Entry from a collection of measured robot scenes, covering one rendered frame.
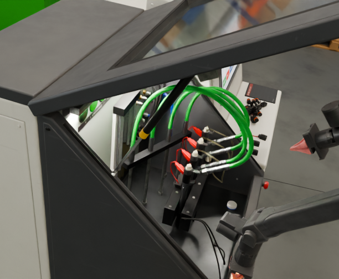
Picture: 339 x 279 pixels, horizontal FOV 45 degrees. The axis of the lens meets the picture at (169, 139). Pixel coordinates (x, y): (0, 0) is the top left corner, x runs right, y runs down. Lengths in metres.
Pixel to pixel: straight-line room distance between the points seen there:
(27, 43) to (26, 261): 0.68
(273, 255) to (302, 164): 1.06
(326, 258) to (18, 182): 2.13
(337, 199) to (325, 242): 2.06
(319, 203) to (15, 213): 0.83
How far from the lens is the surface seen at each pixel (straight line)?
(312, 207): 0.94
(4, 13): 4.98
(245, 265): 1.21
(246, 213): 1.52
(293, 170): 3.42
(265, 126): 1.96
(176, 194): 1.48
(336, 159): 3.75
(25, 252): 1.40
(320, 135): 1.30
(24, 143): 1.07
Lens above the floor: 1.99
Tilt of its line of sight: 36 degrees down
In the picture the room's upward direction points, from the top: 8 degrees clockwise
